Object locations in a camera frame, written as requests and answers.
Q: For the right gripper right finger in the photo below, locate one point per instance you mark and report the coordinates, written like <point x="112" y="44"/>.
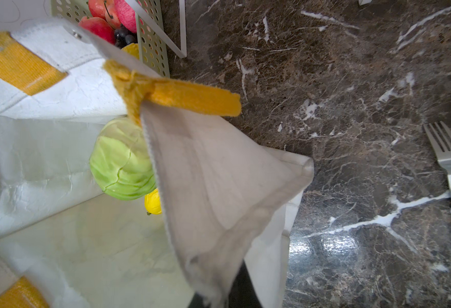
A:
<point x="242" y="294"/>

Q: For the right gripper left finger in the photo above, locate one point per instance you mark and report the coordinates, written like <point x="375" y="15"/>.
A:
<point x="197" y="302"/>

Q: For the long yellow fruit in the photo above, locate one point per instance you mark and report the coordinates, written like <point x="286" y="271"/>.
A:
<point x="152" y="203"/>

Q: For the white grocery bag yellow handles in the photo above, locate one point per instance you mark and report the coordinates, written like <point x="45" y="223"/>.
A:
<point x="225" y="199"/>

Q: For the green cabbage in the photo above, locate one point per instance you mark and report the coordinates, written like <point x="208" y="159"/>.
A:
<point x="120" y="162"/>

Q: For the green plastic basket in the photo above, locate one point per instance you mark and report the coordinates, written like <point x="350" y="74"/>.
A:
<point x="151" y="47"/>

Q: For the yellow lemon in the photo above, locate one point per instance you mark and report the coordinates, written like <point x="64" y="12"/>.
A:
<point x="132" y="49"/>

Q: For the black grapes bunch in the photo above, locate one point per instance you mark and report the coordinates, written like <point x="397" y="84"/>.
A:
<point x="123" y="37"/>

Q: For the red apple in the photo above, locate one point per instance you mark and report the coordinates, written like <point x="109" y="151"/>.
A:
<point x="98" y="27"/>

